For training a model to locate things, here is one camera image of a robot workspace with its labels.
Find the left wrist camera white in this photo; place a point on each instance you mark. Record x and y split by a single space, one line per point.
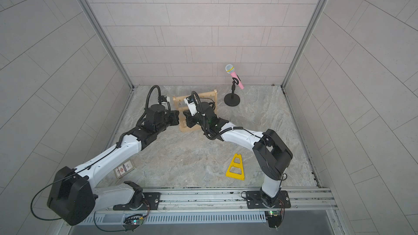
164 99

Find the green circuit board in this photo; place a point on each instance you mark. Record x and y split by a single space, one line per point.
274 219
133 222

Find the pink toy microphone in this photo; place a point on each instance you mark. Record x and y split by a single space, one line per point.
230 69

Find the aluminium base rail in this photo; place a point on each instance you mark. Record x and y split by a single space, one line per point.
230 199

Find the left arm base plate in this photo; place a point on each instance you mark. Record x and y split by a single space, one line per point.
147 199

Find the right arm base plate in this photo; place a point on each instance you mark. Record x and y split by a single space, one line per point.
258 200

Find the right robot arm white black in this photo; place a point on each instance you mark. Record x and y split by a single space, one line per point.
272 154

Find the left green circuit board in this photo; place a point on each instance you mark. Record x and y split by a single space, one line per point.
133 222

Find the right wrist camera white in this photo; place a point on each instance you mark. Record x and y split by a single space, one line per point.
191 104

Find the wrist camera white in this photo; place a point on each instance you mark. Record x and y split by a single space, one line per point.
191 104
164 99

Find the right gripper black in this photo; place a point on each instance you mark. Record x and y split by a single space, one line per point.
191 118

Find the wooden jewelry display stand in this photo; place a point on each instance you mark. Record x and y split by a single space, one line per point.
179 104

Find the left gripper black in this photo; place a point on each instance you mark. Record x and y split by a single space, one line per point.
174 116

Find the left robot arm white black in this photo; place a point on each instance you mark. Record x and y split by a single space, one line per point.
74 194

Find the right green circuit board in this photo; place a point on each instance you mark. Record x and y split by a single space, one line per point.
274 219

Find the yellow triangular plastic stand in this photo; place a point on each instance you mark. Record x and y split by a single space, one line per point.
235 169

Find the small printed card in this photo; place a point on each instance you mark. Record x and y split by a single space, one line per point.
123 169

